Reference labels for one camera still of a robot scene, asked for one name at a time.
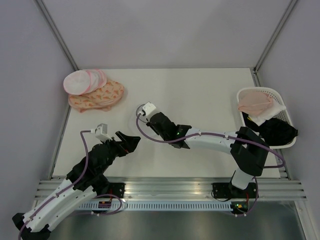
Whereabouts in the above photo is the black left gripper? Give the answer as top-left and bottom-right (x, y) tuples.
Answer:
(98, 130), (141, 174)

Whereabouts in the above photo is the peach pink bra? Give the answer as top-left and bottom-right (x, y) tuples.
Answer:
(237, 91), (274, 116)

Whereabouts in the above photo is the white mesh laundry bag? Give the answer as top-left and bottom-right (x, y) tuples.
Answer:
(127, 103), (160, 140)

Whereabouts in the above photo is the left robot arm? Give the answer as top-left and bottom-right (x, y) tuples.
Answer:
(12, 125), (141, 240)

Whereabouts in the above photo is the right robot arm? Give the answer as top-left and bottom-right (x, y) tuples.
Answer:
(146, 112), (269, 198)

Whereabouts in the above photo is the orange floral laundry bag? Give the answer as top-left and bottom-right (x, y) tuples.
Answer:
(68, 79), (125, 113)

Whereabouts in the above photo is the pink-rimmed white mesh bag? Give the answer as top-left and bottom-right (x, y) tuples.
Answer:
(63, 69), (108, 96)

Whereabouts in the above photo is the white cloth in basket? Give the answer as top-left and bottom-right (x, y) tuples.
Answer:
(248, 101), (287, 126)

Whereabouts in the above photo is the black garment in basket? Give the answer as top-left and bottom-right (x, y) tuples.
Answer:
(242, 113), (298, 146)

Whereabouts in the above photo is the white plastic basket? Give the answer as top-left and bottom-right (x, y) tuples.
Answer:
(236, 87), (298, 149)

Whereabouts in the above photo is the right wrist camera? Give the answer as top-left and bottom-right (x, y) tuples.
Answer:
(136, 102), (160, 119)

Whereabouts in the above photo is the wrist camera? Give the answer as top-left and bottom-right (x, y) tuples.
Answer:
(94, 123), (112, 143)
(136, 102), (160, 119)

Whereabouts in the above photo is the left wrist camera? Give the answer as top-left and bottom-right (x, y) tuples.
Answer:
(94, 123), (112, 143)

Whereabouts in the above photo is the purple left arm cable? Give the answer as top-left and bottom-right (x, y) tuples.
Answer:
(17, 129), (126, 240)

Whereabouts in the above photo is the aluminium rail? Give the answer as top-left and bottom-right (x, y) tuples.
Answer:
(34, 176), (307, 200)

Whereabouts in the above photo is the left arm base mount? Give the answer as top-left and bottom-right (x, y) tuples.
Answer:
(99, 182), (126, 199)

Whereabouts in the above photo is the white slotted cable duct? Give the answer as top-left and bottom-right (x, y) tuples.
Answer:
(77, 201), (233, 212)

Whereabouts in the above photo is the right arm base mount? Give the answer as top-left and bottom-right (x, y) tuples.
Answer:
(211, 182), (237, 202)

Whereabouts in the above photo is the right aluminium frame post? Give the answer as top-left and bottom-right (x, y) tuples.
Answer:
(252, 0), (299, 74)

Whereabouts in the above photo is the aluminium frame post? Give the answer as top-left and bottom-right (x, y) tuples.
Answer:
(33, 0), (79, 71)
(252, 0), (299, 74)

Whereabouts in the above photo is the left aluminium frame post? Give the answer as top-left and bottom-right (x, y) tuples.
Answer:
(33, 0), (79, 71)

